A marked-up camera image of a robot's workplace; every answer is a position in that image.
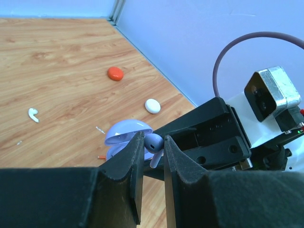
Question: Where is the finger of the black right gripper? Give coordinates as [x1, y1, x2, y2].
[154, 97, 230, 146]
[173, 136, 251, 170]

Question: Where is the lilac earbud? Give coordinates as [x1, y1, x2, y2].
[144, 133, 164, 169]

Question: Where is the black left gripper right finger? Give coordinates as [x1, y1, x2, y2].
[164, 136, 304, 228]

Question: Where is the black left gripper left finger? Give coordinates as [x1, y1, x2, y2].
[0, 132, 144, 228]

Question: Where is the orange earbud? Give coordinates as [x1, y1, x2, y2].
[97, 156, 106, 160]

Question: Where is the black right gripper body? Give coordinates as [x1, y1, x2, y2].
[180, 96, 252, 171]

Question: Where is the aluminium corner frame post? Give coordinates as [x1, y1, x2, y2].
[107, 0, 126, 26]

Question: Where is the lilac earbud charging case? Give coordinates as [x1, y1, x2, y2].
[104, 119, 153, 161]

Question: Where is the orange earbud charging case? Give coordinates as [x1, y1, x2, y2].
[107, 66, 124, 81]

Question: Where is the white earbud charging case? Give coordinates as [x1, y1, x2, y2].
[144, 98, 161, 114]

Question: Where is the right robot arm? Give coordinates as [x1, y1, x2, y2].
[144, 97, 302, 180]

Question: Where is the white earbud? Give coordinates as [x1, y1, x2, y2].
[28, 108, 39, 123]

